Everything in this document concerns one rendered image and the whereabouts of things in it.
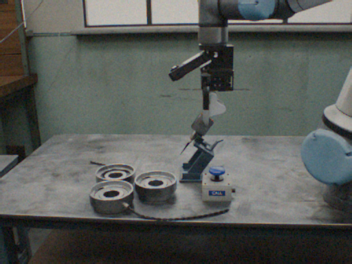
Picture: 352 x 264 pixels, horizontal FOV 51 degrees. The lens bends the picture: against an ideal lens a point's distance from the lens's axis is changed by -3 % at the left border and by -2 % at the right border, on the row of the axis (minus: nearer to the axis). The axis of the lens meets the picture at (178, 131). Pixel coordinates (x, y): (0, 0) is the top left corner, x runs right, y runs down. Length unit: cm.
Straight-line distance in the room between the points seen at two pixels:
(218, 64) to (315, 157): 35
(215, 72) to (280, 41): 158
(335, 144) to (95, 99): 209
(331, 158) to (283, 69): 180
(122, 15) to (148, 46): 28
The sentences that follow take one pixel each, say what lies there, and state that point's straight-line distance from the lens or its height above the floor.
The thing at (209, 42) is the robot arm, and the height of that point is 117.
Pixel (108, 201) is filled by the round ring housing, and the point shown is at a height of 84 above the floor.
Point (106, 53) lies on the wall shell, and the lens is 257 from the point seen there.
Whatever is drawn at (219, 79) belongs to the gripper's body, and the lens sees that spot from 96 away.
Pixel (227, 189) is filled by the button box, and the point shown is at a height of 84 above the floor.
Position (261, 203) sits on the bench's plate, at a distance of 93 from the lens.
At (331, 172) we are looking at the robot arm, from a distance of 77.
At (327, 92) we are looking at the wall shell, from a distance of 263.
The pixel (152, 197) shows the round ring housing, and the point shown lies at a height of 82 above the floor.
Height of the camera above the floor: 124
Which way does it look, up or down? 18 degrees down
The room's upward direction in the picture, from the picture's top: 1 degrees counter-clockwise
